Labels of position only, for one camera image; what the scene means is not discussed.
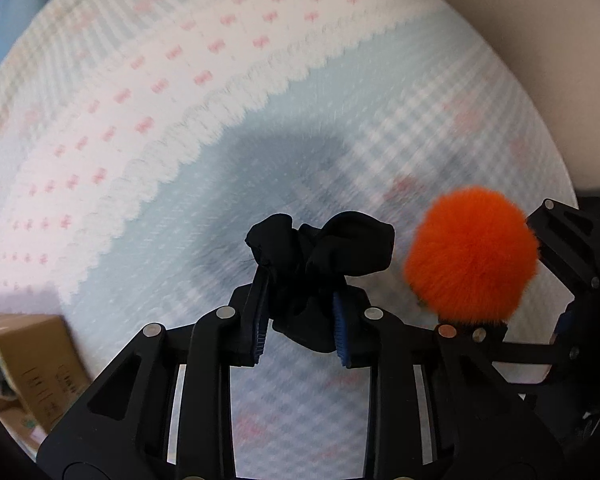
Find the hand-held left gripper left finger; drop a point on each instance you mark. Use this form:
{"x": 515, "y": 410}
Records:
{"x": 259, "y": 335}

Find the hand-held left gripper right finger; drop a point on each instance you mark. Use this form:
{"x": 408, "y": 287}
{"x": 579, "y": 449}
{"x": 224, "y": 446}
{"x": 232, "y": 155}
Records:
{"x": 339, "y": 332}

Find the black scrunchie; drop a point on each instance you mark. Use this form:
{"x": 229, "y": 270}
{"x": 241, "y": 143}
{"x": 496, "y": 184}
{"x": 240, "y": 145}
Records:
{"x": 330, "y": 255}

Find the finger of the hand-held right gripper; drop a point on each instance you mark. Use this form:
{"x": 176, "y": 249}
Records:
{"x": 565, "y": 240}
{"x": 485, "y": 334}

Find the orange fluffy pompom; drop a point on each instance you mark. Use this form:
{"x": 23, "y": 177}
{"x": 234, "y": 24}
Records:
{"x": 470, "y": 255}

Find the brown cardboard box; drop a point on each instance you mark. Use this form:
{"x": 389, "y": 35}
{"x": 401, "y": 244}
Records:
{"x": 35, "y": 355}

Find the checked pastel bed sheet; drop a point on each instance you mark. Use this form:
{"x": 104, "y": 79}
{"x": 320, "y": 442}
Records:
{"x": 180, "y": 85}

